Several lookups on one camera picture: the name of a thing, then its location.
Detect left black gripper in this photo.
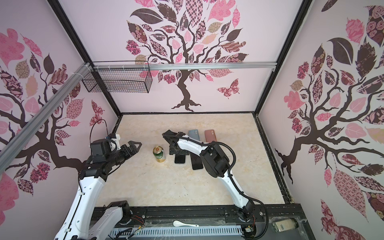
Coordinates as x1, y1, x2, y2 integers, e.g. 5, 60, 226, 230
106, 140, 142, 167

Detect light blue phone case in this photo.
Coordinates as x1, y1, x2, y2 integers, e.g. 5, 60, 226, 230
188, 129, 200, 141

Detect black phone sideways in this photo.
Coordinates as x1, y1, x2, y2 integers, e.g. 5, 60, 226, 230
191, 153, 204, 171

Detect pink phone case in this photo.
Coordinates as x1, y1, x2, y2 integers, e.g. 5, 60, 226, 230
205, 130, 217, 143

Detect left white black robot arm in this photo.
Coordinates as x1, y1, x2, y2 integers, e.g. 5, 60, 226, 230
55, 134, 142, 240

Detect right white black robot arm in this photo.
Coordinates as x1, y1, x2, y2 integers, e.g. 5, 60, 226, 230
163, 130, 255, 221

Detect green gold drink can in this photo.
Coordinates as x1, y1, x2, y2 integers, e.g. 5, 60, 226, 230
153, 146, 166, 163

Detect white plastic spoon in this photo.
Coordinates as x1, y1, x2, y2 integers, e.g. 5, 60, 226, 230
173, 221, 200, 228

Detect white power adapter box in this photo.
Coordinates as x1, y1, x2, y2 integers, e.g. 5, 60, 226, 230
272, 218, 299, 233

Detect black wire basket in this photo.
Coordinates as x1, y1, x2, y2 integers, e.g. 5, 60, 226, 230
82, 60, 153, 94

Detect black corrugated cable hose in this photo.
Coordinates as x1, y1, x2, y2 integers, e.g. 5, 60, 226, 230
163, 134, 270, 240

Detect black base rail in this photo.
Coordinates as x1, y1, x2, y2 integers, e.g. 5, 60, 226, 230
130, 204, 306, 225

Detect grey aluminium rail back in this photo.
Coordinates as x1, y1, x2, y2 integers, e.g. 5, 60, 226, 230
93, 62, 277, 71

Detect grey aluminium rail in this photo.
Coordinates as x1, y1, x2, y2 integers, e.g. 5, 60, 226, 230
1, 63, 92, 173
93, 62, 277, 71

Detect white slotted cable duct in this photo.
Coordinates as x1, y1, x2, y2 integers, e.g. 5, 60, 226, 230
107, 226, 243, 240

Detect grey aluminium rail left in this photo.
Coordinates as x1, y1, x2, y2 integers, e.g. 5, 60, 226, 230
1, 63, 92, 173

